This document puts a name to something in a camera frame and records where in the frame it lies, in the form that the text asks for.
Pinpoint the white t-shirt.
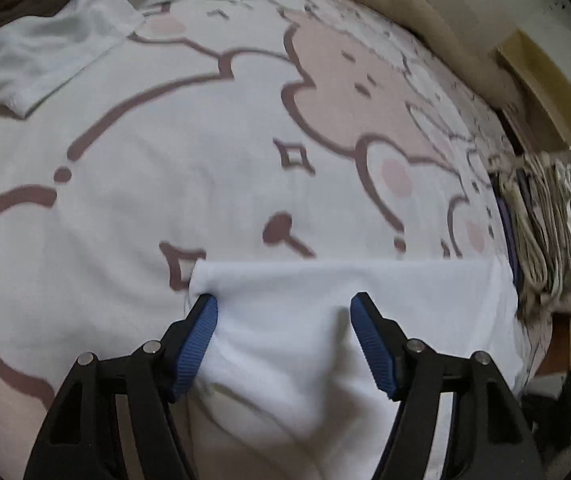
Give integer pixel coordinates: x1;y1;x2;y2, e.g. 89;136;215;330
189;257;528;479

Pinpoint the stack of folded clothes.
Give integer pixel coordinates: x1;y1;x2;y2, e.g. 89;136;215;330
489;152;571;310

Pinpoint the bear print bed sheet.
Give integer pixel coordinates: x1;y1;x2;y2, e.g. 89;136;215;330
0;0;509;479

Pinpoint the pale grey t-shirt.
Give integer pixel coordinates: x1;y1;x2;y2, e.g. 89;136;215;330
0;0;178;118

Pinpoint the beige fleece blanket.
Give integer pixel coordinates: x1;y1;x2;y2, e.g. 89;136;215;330
351;0;523;112

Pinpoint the wooden wall shelf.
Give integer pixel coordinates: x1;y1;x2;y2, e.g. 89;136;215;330
497;29;571;152

